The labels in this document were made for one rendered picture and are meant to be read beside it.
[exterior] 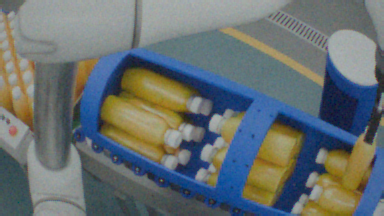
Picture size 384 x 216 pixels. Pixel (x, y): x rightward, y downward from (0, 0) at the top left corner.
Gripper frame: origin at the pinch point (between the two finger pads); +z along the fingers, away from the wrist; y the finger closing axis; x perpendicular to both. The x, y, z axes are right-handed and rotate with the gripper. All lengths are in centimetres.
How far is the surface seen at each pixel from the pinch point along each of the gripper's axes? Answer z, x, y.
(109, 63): 16, 71, 0
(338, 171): 26.4, 5.5, 2.4
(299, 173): 42.4, 18.9, 7.3
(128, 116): 25, 62, -6
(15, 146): 30, 94, -32
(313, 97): 140, 42, 115
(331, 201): 25.9, 3.4, -7.2
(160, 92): 25, 59, 4
